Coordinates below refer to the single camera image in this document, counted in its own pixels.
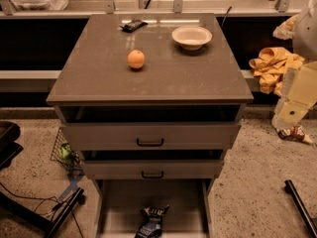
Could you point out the brown snack bag on floor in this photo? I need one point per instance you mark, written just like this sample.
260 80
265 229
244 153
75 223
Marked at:
295 133

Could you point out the blue tape strip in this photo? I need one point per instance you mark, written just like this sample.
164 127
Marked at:
71 188

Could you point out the yellow crumpled cloth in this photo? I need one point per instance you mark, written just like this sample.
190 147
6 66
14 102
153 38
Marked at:
270 67

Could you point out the orange fruit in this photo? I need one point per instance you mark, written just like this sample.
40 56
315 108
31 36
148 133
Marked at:
136 59

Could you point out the wire basket with green item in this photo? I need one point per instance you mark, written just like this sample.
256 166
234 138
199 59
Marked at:
64 155

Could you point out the black stand left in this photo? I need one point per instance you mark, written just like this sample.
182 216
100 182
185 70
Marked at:
49 223

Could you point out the blue chip bag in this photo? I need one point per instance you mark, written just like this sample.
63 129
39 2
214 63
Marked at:
152 227

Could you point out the white bowl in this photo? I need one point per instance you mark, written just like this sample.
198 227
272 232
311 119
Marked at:
191 38

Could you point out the dark snack bar wrapper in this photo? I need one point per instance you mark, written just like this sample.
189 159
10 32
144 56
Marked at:
133 25

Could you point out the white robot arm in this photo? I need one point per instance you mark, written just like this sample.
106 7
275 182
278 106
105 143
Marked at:
305 33

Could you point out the top grey drawer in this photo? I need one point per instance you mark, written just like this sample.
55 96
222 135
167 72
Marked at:
150 136

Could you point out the bottom grey drawer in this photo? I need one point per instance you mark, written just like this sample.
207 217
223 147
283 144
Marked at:
184 199

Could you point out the middle grey drawer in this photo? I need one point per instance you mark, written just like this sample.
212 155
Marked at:
152 169

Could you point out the black bar right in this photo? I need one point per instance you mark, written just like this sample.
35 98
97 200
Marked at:
310 222

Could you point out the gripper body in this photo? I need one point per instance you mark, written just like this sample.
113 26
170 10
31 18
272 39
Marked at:
306 37

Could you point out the grey drawer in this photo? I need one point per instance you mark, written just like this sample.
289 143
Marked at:
150 136
184 199
152 169

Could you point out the grey drawer cabinet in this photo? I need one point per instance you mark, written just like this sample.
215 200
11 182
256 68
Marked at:
174 85

